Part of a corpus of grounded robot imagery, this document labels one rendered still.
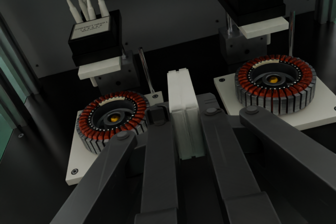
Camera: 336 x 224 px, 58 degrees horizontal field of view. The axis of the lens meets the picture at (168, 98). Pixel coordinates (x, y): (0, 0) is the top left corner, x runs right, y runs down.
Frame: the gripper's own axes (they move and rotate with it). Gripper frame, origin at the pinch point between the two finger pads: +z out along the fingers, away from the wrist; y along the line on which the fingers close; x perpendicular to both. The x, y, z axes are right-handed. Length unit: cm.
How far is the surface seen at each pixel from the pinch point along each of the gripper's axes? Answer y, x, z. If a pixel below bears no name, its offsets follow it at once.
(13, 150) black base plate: -29.1, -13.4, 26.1
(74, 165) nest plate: -16.9, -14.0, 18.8
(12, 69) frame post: -31, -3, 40
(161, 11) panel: -1.2, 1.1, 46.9
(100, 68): -10.7, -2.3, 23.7
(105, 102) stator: -12.0, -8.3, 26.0
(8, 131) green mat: -33.8, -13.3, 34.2
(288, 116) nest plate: 13.5, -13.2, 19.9
